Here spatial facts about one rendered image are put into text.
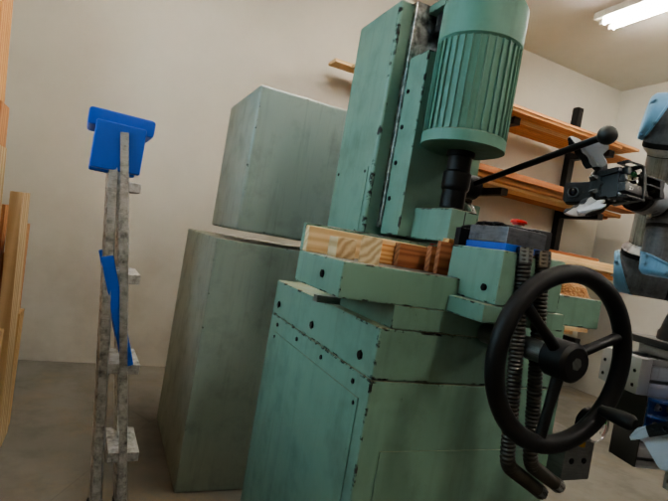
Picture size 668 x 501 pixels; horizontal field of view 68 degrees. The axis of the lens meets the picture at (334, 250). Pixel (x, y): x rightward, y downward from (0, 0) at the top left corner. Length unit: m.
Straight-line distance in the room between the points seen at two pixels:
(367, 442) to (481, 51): 0.76
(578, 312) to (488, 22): 0.60
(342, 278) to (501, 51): 0.57
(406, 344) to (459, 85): 0.52
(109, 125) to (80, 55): 1.83
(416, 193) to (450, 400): 0.46
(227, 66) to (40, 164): 1.20
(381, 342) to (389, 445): 0.18
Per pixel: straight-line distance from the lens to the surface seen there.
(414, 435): 0.94
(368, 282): 0.81
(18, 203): 2.01
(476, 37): 1.10
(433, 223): 1.07
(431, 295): 0.88
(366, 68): 1.38
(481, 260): 0.87
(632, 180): 1.12
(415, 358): 0.89
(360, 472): 0.91
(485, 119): 1.05
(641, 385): 1.47
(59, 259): 3.15
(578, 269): 0.82
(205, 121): 3.21
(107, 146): 1.40
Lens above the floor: 0.93
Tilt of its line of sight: 1 degrees down
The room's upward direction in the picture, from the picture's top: 10 degrees clockwise
